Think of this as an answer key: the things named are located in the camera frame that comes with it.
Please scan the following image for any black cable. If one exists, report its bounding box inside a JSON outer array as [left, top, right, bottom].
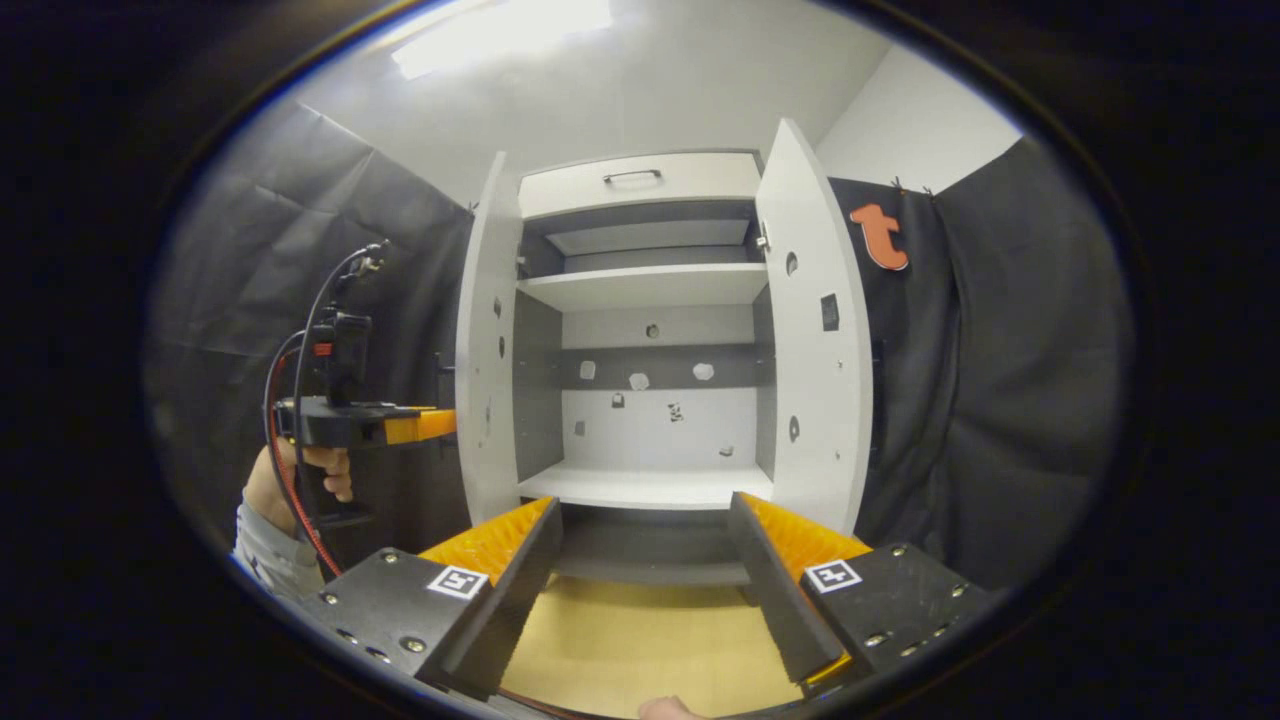
[[290, 240, 389, 521]]

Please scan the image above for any grey cabinet drawer with handle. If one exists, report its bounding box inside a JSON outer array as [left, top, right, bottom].
[[517, 152, 763, 219]]

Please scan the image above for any white cabinet shelf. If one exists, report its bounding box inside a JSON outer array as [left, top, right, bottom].
[[545, 220, 756, 257], [517, 263, 769, 312], [517, 462, 776, 511]]

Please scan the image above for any red cable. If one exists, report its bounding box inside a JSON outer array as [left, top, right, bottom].
[[263, 345, 344, 581]]

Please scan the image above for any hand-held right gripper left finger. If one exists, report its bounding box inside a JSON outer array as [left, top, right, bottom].
[[300, 497, 564, 701]]

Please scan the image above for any grey shoe cabinet door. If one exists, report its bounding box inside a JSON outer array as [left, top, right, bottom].
[[455, 152, 523, 528], [755, 118, 874, 538]]

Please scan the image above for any grey double-door shoe cabinet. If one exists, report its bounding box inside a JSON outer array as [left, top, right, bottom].
[[455, 118, 876, 586]]

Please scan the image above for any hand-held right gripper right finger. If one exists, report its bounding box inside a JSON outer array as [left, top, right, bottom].
[[727, 492, 991, 686]]

